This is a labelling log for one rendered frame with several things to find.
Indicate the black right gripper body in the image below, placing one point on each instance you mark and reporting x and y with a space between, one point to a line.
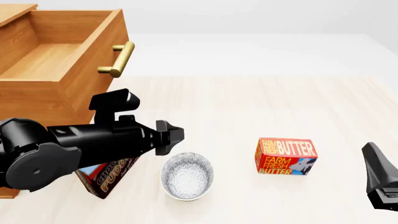
385 198

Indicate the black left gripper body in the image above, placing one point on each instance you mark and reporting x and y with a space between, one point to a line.
161 140

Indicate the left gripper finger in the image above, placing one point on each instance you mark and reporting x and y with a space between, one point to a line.
174 141
176 132

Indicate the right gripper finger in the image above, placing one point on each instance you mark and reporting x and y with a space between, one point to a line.
381 165

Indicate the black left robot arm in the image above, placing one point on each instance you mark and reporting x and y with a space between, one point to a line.
93 142

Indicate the patterned black and white bowl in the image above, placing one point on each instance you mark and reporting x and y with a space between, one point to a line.
187 176

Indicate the wooden drawer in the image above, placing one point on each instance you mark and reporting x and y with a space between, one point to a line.
40 58

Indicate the wooden cabinet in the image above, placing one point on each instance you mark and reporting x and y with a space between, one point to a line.
12 14

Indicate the brown chocolate pudding box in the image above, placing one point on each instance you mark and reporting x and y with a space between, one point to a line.
109 177

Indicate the red butter box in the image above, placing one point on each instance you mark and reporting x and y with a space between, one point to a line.
284 157

